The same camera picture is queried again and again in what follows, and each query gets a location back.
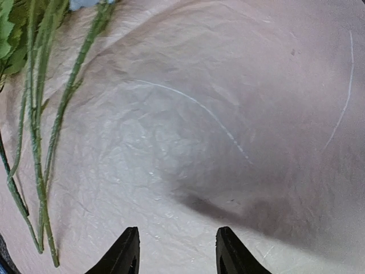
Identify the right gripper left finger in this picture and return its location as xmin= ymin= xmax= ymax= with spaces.
xmin=90 ymin=227 xmax=140 ymax=274

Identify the beige wrapping paper sheet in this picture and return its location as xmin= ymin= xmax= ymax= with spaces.
xmin=0 ymin=0 xmax=365 ymax=274

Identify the white fake rose stem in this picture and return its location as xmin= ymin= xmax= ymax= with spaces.
xmin=5 ymin=0 xmax=60 ymax=268

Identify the blue fake flower stem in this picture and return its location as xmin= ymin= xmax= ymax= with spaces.
xmin=32 ymin=1 xmax=115 ymax=266

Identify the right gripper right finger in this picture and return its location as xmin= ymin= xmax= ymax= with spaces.
xmin=216 ymin=227 xmax=271 ymax=274

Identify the green leafy hydrangea stem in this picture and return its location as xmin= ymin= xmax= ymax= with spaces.
xmin=0 ymin=0 xmax=69 ymax=217

